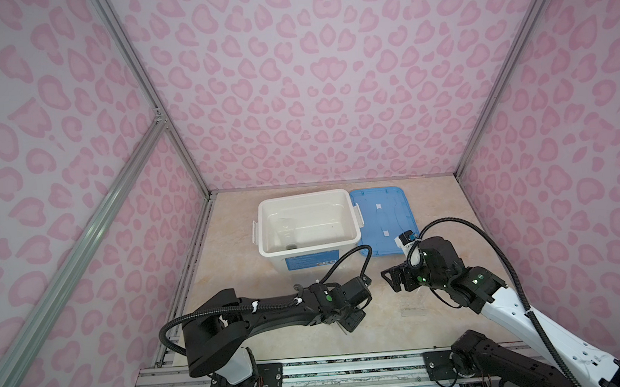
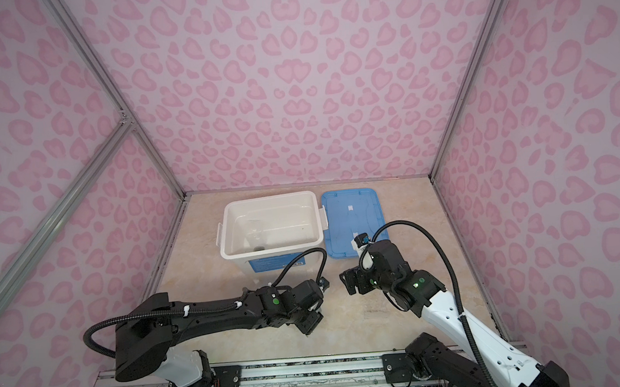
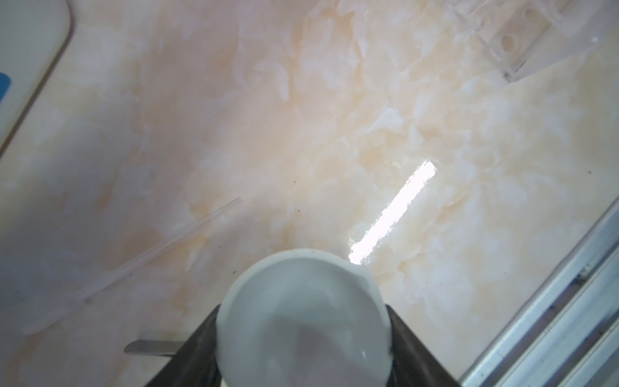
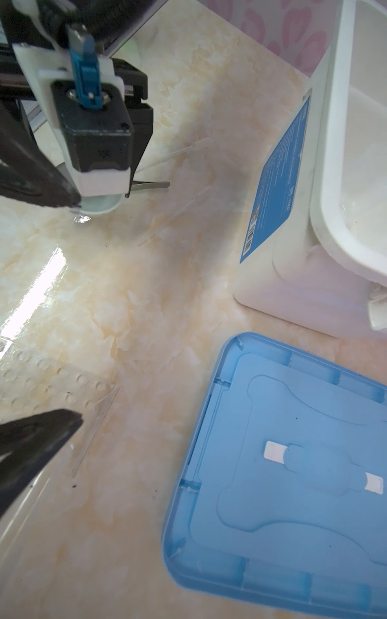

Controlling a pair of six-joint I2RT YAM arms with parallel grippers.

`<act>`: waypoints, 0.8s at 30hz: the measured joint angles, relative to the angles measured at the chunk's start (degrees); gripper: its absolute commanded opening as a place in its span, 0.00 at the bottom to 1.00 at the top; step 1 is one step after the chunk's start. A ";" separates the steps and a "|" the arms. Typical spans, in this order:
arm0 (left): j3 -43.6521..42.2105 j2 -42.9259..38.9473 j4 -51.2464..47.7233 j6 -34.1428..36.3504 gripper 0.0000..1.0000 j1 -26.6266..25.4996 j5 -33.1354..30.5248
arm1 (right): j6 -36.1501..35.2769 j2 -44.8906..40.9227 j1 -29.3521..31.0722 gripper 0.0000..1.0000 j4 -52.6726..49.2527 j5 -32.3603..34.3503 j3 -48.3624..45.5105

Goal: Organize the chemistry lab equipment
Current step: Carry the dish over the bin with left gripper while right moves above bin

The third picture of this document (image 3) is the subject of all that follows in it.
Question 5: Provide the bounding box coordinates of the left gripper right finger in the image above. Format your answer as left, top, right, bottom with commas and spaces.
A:
386, 305, 459, 387

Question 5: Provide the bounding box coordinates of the clear test tube rack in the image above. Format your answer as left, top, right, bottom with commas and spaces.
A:
443, 0, 618, 82

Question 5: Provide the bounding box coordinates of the white ceramic evaporating dish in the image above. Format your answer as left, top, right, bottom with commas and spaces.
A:
216, 249, 393, 387

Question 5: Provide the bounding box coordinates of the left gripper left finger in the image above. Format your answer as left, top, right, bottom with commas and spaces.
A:
146, 305, 222, 387

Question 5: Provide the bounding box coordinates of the white plastic storage bin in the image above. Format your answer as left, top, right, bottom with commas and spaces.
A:
1, 0, 73, 153

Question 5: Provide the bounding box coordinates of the clear plastic pipette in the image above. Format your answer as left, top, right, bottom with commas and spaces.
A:
18, 198, 241, 335

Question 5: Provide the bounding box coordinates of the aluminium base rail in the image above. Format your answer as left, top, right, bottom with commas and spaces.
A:
460, 202, 618, 387

